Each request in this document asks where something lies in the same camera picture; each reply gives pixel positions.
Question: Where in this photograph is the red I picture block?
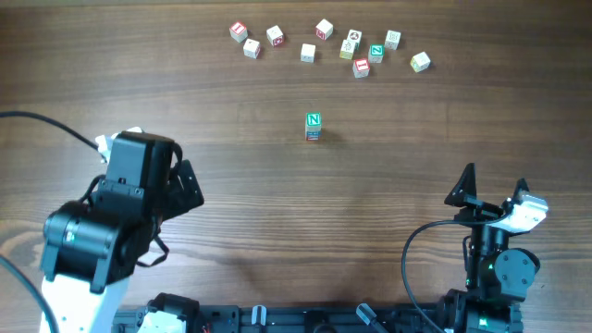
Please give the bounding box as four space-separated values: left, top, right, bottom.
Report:
352 58 370 79

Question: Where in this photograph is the yellow edged picture block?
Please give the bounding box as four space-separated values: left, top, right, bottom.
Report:
384 30 401 51

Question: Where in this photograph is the red M letter block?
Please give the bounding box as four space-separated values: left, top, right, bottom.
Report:
315 18 334 41

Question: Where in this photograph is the green N letter block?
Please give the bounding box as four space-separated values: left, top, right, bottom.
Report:
305 113 322 131

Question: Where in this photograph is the yellow edged star block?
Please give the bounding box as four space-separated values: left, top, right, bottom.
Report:
339 39 357 60

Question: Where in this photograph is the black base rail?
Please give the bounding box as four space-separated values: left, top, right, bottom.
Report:
110 292 524 333

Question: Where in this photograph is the white ball picture block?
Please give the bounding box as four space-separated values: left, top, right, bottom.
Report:
347 30 362 46

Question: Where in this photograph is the blue H picture block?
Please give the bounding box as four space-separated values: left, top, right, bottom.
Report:
305 129 321 137

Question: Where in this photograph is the red I letter block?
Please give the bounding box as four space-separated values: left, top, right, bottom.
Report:
229 21 248 43

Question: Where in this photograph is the green Z letter block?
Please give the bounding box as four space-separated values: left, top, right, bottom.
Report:
367 44 385 63

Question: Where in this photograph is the red number 6 block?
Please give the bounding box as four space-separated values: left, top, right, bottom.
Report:
266 25 285 47

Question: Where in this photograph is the teal edged picture block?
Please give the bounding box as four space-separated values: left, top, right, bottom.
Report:
301 43 315 63

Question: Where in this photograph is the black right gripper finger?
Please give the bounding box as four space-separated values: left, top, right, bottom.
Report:
444 163 477 207
512 178 530 200

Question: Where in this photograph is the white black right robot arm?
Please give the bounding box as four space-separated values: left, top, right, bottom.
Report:
436 163 549 332

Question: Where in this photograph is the white number 2 block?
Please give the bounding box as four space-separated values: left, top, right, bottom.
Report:
243 38 261 59

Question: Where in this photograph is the black right camera cable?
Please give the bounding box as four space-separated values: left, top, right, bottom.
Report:
400 215 510 332

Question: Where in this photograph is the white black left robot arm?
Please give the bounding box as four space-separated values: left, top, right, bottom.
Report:
40 128 204 332

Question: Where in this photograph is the yellow C letter block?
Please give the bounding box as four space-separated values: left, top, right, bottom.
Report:
410 52 431 73

